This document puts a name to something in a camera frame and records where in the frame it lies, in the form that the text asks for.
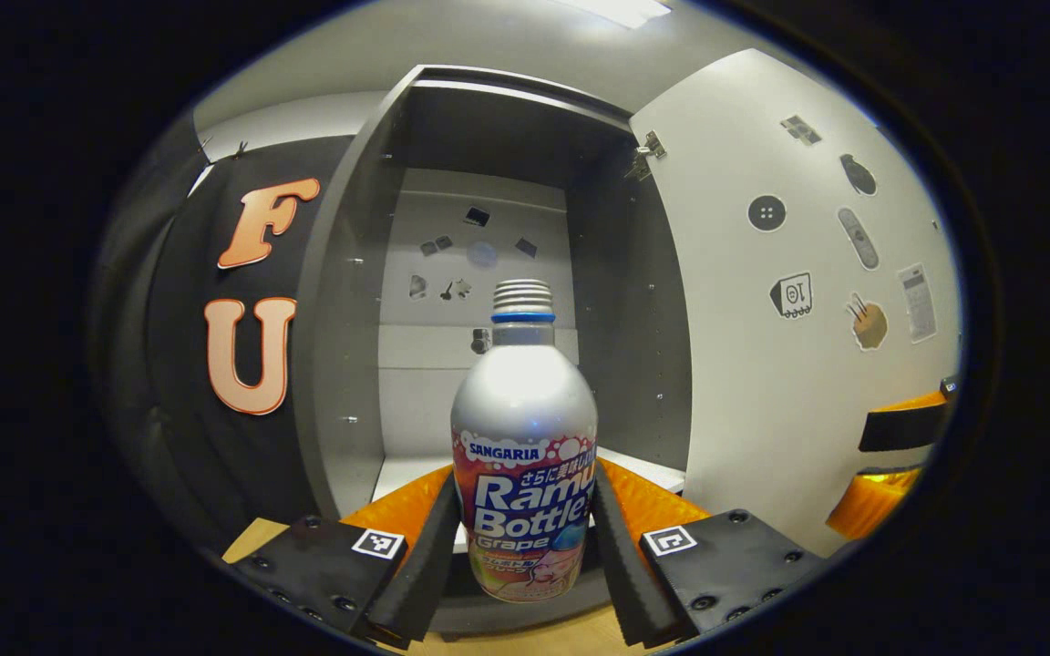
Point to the grey cabinet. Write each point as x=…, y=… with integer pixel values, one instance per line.
x=625, y=319

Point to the ceiling light panel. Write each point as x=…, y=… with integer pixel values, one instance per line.
x=625, y=9

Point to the metal door hinge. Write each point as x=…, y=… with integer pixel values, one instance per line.
x=651, y=146

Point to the white cabinet door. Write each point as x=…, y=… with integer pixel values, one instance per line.
x=762, y=437

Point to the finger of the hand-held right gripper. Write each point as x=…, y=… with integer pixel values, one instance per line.
x=903, y=426
x=871, y=503

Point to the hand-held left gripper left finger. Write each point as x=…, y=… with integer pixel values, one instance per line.
x=425, y=583

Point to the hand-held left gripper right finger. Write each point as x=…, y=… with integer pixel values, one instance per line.
x=625, y=574

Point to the silver bottle with colourful label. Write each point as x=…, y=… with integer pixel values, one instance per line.
x=525, y=410

